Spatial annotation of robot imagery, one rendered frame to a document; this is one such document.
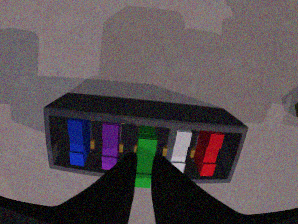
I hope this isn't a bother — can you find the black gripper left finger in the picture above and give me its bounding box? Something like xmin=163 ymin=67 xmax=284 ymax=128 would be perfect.
xmin=0 ymin=152 xmax=137 ymax=224

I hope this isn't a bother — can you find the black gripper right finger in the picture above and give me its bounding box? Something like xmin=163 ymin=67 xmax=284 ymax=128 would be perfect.
xmin=150 ymin=155 xmax=298 ymax=224

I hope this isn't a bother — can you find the purple fuse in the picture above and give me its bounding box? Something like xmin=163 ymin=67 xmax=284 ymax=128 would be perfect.
xmin=101 ymin=121 xmax=121 ymax=169

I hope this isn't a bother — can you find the white fuse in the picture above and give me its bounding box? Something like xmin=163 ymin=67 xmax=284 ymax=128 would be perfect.
xmin=166 ymin=128 xmax=193 ymax=173

